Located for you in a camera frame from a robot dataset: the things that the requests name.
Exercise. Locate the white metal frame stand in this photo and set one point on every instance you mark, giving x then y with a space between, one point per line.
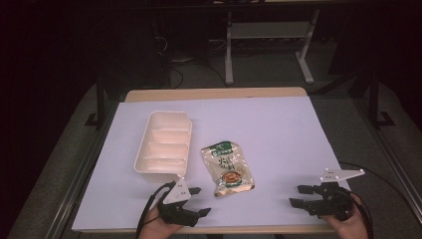
265 30

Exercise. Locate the white table sheet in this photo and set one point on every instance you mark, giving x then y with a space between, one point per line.
275 139

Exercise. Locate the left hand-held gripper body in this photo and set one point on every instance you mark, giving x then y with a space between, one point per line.
176 203

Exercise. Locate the white divided plastic tray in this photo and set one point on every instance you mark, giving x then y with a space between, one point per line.
165 147

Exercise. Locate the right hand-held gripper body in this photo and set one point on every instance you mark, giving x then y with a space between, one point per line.
333 199

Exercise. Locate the black metal stand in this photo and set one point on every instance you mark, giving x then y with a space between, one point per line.
374 99
100 99

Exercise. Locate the person's left hand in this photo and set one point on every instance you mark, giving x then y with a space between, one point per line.
156 225

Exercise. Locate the beige green snack packet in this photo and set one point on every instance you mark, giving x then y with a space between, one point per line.
228 167

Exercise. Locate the person's right hand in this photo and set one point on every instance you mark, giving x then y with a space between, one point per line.
346 227

